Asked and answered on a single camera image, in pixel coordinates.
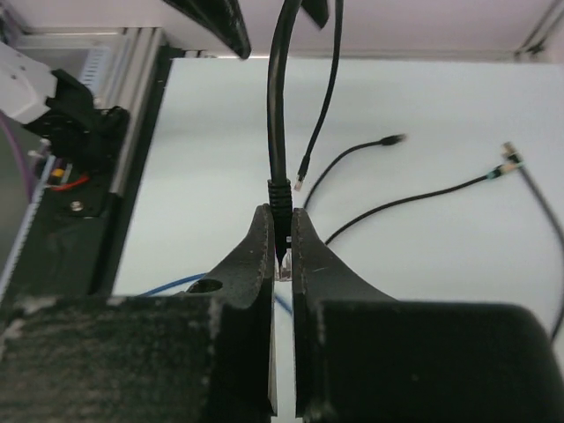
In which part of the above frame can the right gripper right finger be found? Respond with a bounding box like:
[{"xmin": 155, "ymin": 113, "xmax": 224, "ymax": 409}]
[{"xmin": 292, "ymin": 209, "xmax": 563, "ymax": 422}]

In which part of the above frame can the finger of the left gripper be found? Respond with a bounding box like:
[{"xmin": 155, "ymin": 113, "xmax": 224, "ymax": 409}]
[
  {"xmin": 165, "ymin": 0, "xmax": 251, "ymax": 60},
  {"xmin": 301, "ymin": 0, "xmax": 330, "ymax": 29}
]

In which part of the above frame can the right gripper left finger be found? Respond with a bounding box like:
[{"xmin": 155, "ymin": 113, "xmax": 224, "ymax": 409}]
[{"xmin": 1, "ymin": 204, "xmax": 277, "ymax": 422}]

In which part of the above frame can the blue ethernet cable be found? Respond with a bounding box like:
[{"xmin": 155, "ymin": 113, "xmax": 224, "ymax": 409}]
[{"xmin": 136, "ymin": 272, "xmax": 294, "ymax": 316}]

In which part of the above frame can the black ethernet cable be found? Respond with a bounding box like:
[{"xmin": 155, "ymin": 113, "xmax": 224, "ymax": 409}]
[
  {"xmin": 295, "ymin": 0, "xmax": 347, "ymax": 191},
  {"xmin": 266, "ymin": 0, "xmax": 305, "ymax": 281},
  {"xmin": 303, "ymin": 132, "xmax": 409, "ymax": 208}
]

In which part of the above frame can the black power adapter cable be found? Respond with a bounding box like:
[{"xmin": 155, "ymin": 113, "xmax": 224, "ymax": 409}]
[{"xmin": 324, "ymin": 141, "xmax": 564, "ymax": 340}]

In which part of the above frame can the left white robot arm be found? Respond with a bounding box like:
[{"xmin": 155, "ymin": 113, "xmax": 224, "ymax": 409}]
[{"xmin": 1, "ymin": 27, "xmax": 161, "ymax": 176}]

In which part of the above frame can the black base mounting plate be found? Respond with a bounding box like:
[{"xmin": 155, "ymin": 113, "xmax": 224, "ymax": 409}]
[{"xmin": 1, "ymin": 41, "xmax": 180, "ymax": 305}]

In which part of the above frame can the aluminium frame rail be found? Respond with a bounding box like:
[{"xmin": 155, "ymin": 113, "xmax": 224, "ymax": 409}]
[{"xmin": 1, "ymin": 27, "xmax": 164, "ymax": 191}]

